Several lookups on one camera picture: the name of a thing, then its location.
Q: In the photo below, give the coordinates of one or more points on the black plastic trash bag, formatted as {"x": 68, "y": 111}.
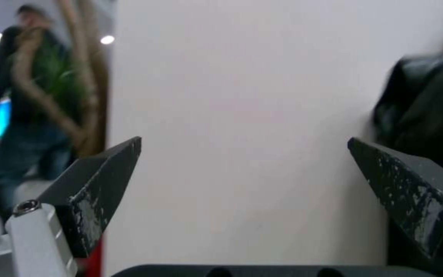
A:
{"x": 423, "y": 109}

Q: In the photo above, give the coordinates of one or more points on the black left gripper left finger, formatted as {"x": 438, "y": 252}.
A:
{"x": 90, "y": 184}

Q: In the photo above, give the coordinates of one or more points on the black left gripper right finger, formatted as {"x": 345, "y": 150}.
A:
{"x": 402, "y": 184}

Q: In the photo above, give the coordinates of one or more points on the potted plant with twisted trunk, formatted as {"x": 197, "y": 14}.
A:
{"x": 67, "y": 83}

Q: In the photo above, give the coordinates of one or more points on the person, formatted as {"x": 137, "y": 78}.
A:
{"x": 15, "y": 115}

